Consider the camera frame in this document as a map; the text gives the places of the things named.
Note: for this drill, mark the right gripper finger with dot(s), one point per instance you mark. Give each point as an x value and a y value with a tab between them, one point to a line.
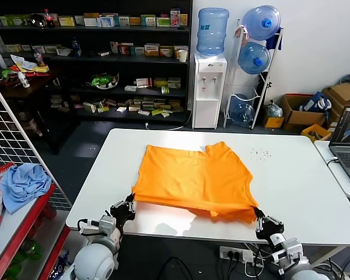
259	221
272	220

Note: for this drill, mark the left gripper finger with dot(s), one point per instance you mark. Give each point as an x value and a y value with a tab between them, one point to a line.
132	205
128	204

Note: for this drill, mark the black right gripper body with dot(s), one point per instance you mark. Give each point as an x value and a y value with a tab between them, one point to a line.
269	231

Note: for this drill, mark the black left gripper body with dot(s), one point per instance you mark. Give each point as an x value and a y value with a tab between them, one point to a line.
121	214

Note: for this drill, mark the orange t-shirt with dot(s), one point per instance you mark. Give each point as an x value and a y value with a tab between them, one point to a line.
192	183

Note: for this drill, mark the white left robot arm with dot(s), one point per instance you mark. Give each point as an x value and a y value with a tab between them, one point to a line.
96	259

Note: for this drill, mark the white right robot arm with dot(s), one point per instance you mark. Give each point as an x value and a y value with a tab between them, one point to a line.
301	268

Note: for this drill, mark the white power strip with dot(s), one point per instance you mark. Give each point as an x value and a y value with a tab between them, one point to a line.
242	254

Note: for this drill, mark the scattered small crumbs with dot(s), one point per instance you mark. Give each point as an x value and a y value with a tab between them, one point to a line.
261	154

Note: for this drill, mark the black rounded floor object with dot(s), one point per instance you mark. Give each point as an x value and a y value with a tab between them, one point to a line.
175	269

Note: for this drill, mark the green bottle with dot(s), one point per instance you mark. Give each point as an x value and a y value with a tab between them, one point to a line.
32	251

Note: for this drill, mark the small yellow cardboard box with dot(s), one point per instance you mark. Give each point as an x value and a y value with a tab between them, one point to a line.
272	122

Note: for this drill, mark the yellow plastic bin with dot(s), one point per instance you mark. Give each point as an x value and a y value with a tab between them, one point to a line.
315	131

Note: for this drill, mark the light blue crumpled cloth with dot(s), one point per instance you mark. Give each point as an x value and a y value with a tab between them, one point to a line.
24	183

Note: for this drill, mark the grey laptop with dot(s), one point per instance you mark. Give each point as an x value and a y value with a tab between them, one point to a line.
348	151

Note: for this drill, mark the red framed cart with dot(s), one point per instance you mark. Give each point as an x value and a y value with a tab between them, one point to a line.
14	223

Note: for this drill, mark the open brown cardboard box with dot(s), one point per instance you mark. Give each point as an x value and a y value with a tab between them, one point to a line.
304	118

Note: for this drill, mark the empty tilted blue water jug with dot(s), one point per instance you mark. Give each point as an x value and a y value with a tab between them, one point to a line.
242	112

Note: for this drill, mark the blue white bag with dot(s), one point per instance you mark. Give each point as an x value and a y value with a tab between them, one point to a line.
313	103

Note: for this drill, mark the small red snack packet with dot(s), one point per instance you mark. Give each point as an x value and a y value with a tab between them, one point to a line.
3	170

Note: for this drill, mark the bowl of green fruit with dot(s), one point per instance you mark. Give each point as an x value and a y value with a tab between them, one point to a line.
103	81

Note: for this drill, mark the black folded stand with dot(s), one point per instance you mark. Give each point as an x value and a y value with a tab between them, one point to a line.
262	87

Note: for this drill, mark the white water dispenser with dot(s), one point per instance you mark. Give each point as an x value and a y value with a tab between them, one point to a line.
205	93

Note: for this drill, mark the black shelving unit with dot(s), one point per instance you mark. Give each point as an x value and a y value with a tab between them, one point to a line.
128	67

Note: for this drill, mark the closed brown cardboard box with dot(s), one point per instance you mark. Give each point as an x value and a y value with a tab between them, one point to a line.
344	93

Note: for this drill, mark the dark wooden table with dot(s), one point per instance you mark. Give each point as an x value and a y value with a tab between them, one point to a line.
32	87

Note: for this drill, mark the white metal jug rack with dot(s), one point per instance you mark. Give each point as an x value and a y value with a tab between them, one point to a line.
272	65

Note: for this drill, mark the orange white medicine box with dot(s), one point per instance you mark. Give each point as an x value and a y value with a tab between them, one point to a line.
151	50

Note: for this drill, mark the white paper cup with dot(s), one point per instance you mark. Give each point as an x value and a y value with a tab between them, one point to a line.
182	56

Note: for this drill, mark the white plastic bottle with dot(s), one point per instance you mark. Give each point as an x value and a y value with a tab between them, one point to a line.
24	81

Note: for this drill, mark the medium tilted blue water jug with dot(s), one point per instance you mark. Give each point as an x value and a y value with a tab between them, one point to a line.
252	58

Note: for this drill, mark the dark blue drink bottle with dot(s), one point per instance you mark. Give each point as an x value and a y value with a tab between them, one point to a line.
76	48

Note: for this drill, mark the purple drink bottle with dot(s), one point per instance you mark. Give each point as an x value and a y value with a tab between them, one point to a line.
39	58

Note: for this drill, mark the blue white medicine box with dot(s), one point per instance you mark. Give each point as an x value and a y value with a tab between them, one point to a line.
107	21

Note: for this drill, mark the green white medicine box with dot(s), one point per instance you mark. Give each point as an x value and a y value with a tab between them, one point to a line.
163	22

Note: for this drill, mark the upright blue water jug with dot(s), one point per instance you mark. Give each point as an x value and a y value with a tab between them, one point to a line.
212	32

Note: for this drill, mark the tall colourful carton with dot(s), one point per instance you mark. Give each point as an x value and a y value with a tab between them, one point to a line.
175	18

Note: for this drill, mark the yellow white medicine box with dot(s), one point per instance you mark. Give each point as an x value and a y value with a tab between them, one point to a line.
66	21

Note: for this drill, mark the large tilted blue water jug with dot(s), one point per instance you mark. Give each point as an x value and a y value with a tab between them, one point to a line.
259	21

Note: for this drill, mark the cola bottle red cap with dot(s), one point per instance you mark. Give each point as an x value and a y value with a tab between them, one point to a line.
49	19

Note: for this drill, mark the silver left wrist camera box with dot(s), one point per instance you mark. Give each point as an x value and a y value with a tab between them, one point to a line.
107	225

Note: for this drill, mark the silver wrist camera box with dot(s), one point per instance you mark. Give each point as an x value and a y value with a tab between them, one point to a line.
293	250
107	225

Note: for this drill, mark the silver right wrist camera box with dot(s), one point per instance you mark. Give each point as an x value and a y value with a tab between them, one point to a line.
293	250

